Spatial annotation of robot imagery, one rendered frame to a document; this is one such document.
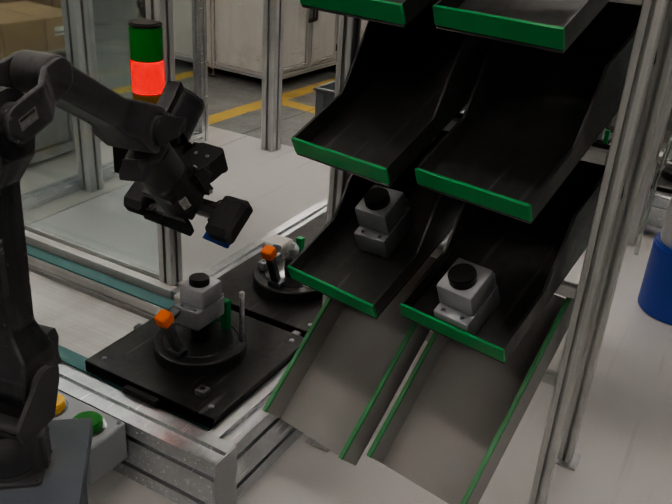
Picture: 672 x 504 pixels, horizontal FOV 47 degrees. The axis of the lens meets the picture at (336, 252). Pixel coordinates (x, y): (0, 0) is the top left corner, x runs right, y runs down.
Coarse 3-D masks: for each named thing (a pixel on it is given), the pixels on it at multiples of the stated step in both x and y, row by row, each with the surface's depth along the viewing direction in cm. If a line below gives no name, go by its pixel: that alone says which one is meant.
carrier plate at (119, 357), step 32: (256, 320) 125; (128, 352) 115; (256, 352) 117; (288, 352) 117; (128, 384) 109; (160, 384) 108; (192, 384) 109; (224, 384) 109; (256, 384) 110; (192, 416) 104; (224, 416) 104
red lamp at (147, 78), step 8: (136, 64) 115; (144, 64) 114; (152, 64) 115; (160, 64) 116; (136, 72) 115; (144, 72) 115; (152, 72) 115; (160, 72) 116; (136, 80) 116; (144, 80) 116; (152, 80) 116; (160, 80) 117; (136, 88) 117; (144, 88) 116; (152, 88) 116; (160, 88) 117
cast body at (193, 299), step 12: (192, 276) 111; (204, 276) 111; (180, 288) 111; (192, 288) 110; (204, 288) 110; (216, 288) 112; (180, 300) 112; (192, 300) 111; (204, 300) 110; (216, 300) 113; (192, 312) 110; (204, 312) 111; (216, 312) 114; (192, 324) 111; (204, 324) 112
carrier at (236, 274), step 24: (264, 240) 147; (288, 240) 148; (240, 264) 142; (264, 264) 135; (288, 264) 134; (240, 288) 134; (264, 288) 131; (288, 288) 131; (264, 312) 127; (288, 312) 128; (312, 312) 128
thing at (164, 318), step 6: (162, 312) 106; (168, 312) 106; (174, 312) 108; (180, 312) 108; (156, 318) 106; (162, 318) 105; (168, 318) 106; (174, 318) 107; (162, 324) 106; (168, 324) 106; (168, 330) 107; (174, 330) 108; (168, 336) 108; (174, 336) 109; (168, 342) 110; (174, 342) 109; (180, 342) 110; (174, 348) 110; (180, 348) 111
